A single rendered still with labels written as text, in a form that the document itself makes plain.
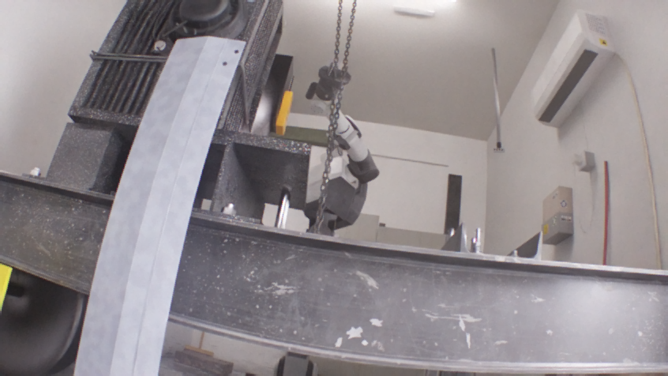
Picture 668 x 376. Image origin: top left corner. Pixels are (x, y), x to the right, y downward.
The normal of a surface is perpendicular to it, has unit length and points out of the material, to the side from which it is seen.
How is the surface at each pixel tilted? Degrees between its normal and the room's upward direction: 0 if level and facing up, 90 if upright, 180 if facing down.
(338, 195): 90
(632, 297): 90
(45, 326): 90
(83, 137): 90
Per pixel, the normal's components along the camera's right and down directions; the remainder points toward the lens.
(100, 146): -0.04, -0.39
